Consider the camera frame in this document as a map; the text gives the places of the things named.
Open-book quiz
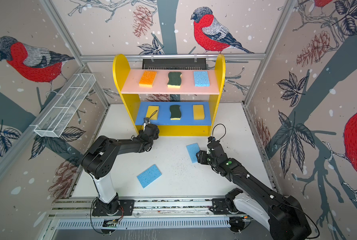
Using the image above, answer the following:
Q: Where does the dark green scrub sponge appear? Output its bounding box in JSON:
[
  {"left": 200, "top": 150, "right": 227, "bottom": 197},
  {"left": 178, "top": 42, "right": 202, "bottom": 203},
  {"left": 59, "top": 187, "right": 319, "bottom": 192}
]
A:
[
  {"left": 169, "top": 105, "right": 182, "bottom": 121},
  {"left": 167, "top": 72, "right": 182, "bottom": 89}
]

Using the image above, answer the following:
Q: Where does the dark green scrub sponge front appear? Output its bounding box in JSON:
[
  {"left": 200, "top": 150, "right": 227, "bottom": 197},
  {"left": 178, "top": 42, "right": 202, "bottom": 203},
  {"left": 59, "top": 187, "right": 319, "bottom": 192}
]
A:
[{"left": 167, "top": 72, "right": 182, "bottom": 89}]

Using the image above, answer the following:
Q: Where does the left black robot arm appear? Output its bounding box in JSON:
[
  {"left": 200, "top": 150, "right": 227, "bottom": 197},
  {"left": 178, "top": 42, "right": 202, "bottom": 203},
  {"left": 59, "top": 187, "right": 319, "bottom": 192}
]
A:
[{"left": 81, "top": 124, "right": 159, "bottom": 214}]

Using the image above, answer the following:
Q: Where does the white wire mesh basket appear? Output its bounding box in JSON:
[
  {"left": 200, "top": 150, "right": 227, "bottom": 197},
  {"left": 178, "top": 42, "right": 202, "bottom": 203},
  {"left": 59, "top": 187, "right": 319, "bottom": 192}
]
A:
[{"left": 34, "top": 73, "right": 96, "bottom": 138}]

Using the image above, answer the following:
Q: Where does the blue sponge front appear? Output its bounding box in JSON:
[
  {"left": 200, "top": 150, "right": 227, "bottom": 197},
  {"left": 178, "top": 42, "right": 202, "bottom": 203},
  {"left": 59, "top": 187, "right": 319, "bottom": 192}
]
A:
[{"left": 137, "top": 165, "right": 162, "bottom": 189}]

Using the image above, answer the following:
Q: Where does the black vent grille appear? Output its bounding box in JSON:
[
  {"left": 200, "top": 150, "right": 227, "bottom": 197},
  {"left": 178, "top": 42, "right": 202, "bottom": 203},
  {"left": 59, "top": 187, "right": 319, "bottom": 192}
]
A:
[{"left": 142, "top": 58, "right": 207, "bottom": 70}]

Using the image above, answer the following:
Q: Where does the orange topped yellow sponge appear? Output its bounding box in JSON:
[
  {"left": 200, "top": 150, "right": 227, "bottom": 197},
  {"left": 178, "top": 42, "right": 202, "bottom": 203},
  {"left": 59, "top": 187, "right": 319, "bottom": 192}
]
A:
[{"left": 138, "top": 71, "right": 157, "bottom": 88}]

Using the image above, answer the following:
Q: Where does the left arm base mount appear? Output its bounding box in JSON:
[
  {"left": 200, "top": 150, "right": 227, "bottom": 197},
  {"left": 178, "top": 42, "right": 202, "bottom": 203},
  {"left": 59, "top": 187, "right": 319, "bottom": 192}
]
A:
[{"left": 91, "top": 197, "right": 135, "bottom": 217}]

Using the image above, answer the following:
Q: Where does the yellow sponge front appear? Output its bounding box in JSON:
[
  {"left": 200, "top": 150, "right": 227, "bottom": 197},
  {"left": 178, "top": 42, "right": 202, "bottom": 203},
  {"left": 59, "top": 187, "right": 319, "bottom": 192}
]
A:
[{"left": 193, "top": 105, "right": 205, "bottom": 121}]

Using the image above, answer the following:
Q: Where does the blue sponge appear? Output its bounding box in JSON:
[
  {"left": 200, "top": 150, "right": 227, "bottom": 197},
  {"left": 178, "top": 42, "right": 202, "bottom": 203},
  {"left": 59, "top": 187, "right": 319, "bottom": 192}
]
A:
[
  {"left": 186, "top": 143, "right": 200, "bottom": 163},
  {"left": 137, "top": 165, "right": 162, "bottom": 189},
  {"left": 193, "top": 71, "right": 210, "bottom": 87}
]

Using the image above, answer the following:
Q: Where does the yellow shelf with coloured boards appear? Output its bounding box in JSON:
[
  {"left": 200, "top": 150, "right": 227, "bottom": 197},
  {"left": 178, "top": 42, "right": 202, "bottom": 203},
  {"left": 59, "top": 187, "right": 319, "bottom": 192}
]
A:
[{"left": 112, "top": 55, "right": 226, "bottom": 137}]

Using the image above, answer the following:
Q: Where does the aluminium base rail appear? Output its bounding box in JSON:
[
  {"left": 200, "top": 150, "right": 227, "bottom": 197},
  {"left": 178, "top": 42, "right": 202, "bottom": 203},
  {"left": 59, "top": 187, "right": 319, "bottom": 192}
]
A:
[{"left": 48, "top": 194, "right": 268, "bottom": 219}]

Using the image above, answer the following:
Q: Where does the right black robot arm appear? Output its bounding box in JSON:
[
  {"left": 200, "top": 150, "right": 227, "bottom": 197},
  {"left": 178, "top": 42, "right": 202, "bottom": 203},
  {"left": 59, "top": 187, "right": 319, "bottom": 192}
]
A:
[{"left": 196, "top": 137, "right": 312, "bottom": 240}]

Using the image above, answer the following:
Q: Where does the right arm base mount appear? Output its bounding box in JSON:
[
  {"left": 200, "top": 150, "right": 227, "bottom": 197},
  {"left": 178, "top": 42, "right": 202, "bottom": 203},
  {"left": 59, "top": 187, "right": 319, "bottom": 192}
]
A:
[{"left": 209, "top": 188, "right": 253, "bottom": 215}]

